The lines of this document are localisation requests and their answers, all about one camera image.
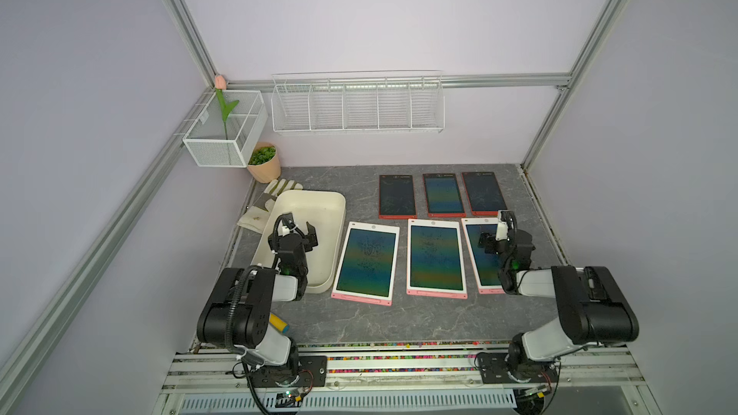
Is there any white wire wall shelf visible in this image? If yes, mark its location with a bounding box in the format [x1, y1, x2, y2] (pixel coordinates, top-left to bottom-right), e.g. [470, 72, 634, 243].
[271, 70, 446, 134]

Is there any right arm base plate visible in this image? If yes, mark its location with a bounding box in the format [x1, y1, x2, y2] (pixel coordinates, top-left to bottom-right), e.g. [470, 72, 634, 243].
[474, 352, 558, 385]

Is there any small red writing tablet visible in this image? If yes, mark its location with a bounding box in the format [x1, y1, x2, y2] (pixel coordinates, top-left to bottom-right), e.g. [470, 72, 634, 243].
[462, 172, 509, 216]

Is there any white mesh wall box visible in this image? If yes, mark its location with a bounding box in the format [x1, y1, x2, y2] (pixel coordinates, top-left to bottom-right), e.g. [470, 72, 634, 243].
[183, 90, 267, 168]

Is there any large red writing tablet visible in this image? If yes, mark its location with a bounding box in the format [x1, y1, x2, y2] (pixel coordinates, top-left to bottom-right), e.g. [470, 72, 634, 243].
[423, 173, 466, 218]

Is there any pink writing tablet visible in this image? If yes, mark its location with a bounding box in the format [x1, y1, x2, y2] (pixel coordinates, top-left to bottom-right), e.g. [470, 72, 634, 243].
[331, 222, 400, 307]
[406, 219, 468, 300]

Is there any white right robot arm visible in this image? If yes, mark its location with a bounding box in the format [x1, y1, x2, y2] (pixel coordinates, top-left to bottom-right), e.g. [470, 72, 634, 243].
[477, 224, 640, 382]

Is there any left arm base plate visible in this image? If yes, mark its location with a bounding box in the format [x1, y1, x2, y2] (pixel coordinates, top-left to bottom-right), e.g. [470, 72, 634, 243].
[250, 355, 328, 388]

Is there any black frame writing tablet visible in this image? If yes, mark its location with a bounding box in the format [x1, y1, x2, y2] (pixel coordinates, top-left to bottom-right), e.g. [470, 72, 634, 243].
[379, 175, 417, 219]

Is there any beige work glove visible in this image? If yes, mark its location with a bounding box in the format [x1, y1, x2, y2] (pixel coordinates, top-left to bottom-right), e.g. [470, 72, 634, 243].
[236, 179, 304, 234]

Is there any yellow blue handled tool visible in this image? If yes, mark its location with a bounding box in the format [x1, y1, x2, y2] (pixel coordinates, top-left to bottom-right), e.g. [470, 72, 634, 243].
[269, 313, 289, 334]

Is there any artificial pink tulip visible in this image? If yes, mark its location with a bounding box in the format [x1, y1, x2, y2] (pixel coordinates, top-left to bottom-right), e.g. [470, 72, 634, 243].
[213, 75, 239, 140]

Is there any cream plastic storage tray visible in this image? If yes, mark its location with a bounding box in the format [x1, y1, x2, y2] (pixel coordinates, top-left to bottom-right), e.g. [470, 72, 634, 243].
[251, 190, 346, 294]

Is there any potted green plant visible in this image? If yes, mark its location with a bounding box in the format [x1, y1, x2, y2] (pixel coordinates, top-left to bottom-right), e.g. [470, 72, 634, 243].
[247, 141, 282, 184]

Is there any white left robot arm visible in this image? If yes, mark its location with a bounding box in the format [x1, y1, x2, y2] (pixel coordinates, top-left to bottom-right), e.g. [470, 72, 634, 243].
[196, 226, 318, 386]

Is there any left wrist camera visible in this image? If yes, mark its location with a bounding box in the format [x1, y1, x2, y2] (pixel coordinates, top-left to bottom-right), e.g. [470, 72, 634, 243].
[276, 212, 296, 236]

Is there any white writing tablet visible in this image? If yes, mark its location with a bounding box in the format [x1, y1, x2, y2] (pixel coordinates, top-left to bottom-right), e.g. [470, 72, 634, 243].
[462, 216, 505, 295]

